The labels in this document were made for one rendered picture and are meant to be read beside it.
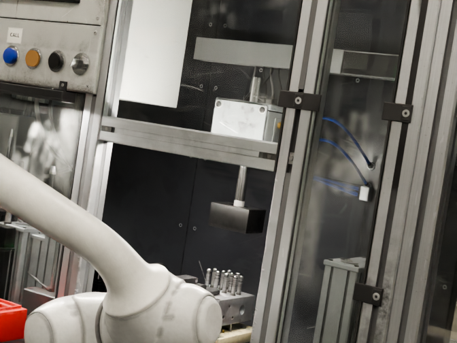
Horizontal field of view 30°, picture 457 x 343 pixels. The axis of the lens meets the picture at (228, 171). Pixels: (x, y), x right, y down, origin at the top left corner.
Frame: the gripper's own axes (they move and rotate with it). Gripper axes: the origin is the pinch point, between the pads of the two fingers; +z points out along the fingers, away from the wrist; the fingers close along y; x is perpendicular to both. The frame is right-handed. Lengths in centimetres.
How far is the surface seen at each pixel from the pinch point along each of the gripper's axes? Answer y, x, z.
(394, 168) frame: 31, -38, -13
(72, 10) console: 50, 28, -14
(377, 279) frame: 14.7, -37.6, -13.1
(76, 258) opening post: 5.5, 19.6, -13.3
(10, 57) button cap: 40, 41, -15
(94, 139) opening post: 27.2, 19.5, -13.1
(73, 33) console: 46, 27, -14
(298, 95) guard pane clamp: 39.6, -20.6, -13.5
